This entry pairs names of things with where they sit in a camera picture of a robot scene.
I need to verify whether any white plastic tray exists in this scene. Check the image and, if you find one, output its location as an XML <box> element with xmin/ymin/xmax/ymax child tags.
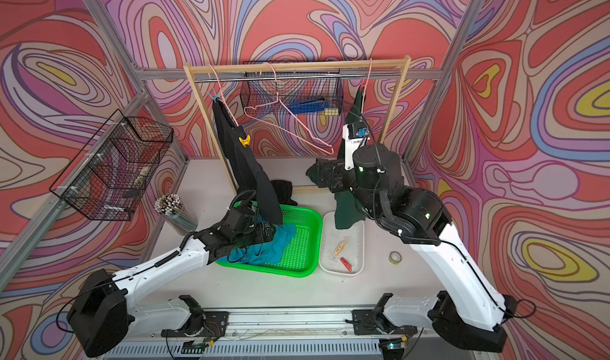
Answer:
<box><xmin>319</xmin><ymin>212</ymin><xmax>365</xmax><ymax>277</ymax></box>

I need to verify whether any black wire basket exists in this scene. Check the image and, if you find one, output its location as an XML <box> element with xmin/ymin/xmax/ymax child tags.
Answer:
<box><xmin>240</xmin><ymin>70</ymin><xmax>344</xmax><ymax>119</ymax></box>
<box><xmin>49</xmin><ymin>110</ymin><xmax>174</xmax><ymax>221</ymax></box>

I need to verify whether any red clothespin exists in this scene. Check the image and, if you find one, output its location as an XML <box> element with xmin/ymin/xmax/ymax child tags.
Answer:
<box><xmin>340</xmin><ymin>257</ymin><xmax>353</xmax><ymax>273</ymax></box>

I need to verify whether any pine cone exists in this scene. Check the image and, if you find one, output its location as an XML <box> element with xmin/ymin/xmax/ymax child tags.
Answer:
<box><xmin>154</xmin><ymin>193</ymin><xmax>184</xmax><ymax>215</ymax></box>

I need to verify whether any blue stapler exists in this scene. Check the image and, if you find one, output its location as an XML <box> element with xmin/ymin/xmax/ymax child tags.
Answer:
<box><xmin>288</xmin><ymin>97</ymin><xmax>330</xmax><ymax>115</ymax></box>

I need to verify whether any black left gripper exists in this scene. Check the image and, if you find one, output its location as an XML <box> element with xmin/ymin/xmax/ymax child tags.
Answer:
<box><xmin>232</xmin><ymin>219</ymin><xmax>279</xmax><ymax>250</ymax></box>

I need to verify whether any yellow tape roll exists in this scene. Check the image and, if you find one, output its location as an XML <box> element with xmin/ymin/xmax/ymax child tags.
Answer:
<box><xmin>389</xmin><ymin>251</ymin><xmax>402</xmax><ymax>265</ymax></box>

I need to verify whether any dark green t-shirt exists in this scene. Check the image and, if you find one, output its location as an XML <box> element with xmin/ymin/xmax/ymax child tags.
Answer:
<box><xmin>335</xmin><ymin>87</ymin><xmax>365</xmax><ymax>230</ymax></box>

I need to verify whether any black wire basket back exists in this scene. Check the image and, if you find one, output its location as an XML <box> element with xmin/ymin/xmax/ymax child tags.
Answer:
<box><xmin>240</xmin><ymin>70</ymin><xmax>344</xmax><ymax>119</ymax></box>

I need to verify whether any metal rail base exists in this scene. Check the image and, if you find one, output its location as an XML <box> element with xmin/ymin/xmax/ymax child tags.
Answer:
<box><xmin>105</xmin><ymin>305</ymin><xmax>485</xmax><ymax>359</ymax></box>

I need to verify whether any teal clothespin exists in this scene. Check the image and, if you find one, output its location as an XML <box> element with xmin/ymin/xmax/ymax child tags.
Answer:
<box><xmin>207</xmin><ymin>92</ymin><xmax>226</xmax><ymax>104</ymax></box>

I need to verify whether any wooden clothes rack frame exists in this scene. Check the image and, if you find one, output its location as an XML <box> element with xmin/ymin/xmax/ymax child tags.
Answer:
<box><xmin>184</xmin><ymin>55</ymin><xmax>411</xmax><ymax>193</ymax></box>

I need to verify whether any green perforated plastic basket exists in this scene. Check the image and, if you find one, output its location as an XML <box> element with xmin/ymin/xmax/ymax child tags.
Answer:
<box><xmin>217</xmin><ymin>205</ymin><xmax>322</xmax><ymax>277</ymax></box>

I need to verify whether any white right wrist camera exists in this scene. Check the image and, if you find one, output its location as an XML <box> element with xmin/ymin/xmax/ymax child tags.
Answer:
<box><xmin>342</xmin><ymin>121</ymin><xmax>369</xmax><ymax>171</ymax></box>

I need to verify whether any pink hanger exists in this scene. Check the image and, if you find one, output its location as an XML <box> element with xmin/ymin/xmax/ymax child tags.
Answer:
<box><xmin>242</xmin><ymin>61</ymin><xmax>335</xmax><ymax>156</ymax></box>
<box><xmin>359</xmin><ymin>59</ymin><xmax>373</xmax><ymax>103</ymax></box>
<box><xmin>207</xmin><ymin>64</ymin><xmax>239</xmax><ymax>127</ymax></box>

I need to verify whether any black t-shirt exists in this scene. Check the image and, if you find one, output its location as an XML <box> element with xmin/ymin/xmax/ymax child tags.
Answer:
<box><xmin>212</xmin><ymin>101</ymin><xmax>297</xmax><ymax>225</ymax></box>

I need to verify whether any yellow clothespin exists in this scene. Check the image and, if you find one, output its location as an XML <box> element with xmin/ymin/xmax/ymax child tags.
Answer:
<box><xmin>239</xmin><ymin>135</ymin><xmax>251</xmax><ymax>147</ymax></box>

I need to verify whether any teal t-shirt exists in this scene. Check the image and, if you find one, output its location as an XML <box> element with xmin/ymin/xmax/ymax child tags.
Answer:
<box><xmin>227</xmin><ymin>224</ymin><xmax>296</xmax><ymax>266</ymax></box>

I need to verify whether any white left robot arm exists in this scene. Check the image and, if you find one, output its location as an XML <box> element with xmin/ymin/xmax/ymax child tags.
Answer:
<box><xmin>67</xmin><ymin>191</ymin><xmax>276</xmax><ymax>358</ymax></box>

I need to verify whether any black wire basket left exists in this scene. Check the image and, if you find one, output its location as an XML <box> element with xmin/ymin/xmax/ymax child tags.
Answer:
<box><xmin>49</xmin><ymin>110</ymin><xmax>174</xmax><ymax>221</ymax></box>

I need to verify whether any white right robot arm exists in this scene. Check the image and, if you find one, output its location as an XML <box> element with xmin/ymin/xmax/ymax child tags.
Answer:
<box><xmin>307</xmin><ymin>144</ymin><xmax>517</xmax><ymax>353</ymax></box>

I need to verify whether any wooden clothespin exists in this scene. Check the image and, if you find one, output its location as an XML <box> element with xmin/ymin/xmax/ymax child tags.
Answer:
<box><xmin>333</xmin><ymin>239</ymin><xmax>347</xmax><ymax>258</ymax></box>

